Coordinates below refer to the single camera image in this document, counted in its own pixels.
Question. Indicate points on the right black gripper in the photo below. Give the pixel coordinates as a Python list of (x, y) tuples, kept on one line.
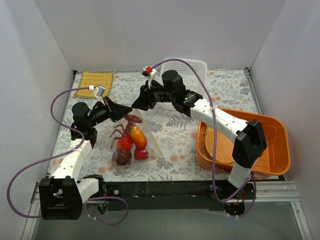
[(148, 96)]

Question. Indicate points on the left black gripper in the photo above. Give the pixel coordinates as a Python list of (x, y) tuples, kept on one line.
[(110, 108)]

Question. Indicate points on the red fake lobster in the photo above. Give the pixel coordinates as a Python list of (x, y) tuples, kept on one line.
[(125, 130)]

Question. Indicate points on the clear zip top bag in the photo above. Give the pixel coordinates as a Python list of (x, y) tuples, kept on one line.
[(104, 141)]

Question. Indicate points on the orange yellow fake mango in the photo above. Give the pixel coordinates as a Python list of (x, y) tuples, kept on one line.
[(138, 137)]

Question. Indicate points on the red fake tomato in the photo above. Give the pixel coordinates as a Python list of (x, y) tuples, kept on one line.
[(141, 154)]

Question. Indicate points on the red fake strawberry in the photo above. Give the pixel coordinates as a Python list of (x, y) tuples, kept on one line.
[(125, 143)]

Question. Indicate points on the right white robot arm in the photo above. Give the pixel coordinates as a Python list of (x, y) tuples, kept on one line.
[(248, 137)]

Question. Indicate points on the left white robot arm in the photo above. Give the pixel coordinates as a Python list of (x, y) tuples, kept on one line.
[(62, 195)]

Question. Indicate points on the dark red fake fruit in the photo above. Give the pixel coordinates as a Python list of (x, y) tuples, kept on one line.
[(123, 157)]

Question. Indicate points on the yellow woven mat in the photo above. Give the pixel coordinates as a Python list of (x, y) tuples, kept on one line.
[(91, 78)]

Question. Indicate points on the white perforated plastic basket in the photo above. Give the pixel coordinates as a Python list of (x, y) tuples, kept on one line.
[(190, 80)]

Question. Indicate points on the green bamboo mat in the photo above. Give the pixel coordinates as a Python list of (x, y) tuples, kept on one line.
[(208, 142)]

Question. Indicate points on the round woven bamboo tray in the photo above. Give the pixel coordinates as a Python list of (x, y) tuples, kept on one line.
[(224, 150)]

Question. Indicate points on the orange plastic tub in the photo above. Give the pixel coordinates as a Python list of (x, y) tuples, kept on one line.
[(274, 161)]

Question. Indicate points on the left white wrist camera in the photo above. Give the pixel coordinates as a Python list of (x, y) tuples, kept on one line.
[(97, 91)]

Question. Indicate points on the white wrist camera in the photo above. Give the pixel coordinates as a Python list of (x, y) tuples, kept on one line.
[(97, 91), (149, 73)]

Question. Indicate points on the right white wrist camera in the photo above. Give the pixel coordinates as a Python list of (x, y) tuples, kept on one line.
[(149, 73)]

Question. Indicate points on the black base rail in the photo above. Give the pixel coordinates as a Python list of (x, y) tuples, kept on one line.
[(173, 195)]

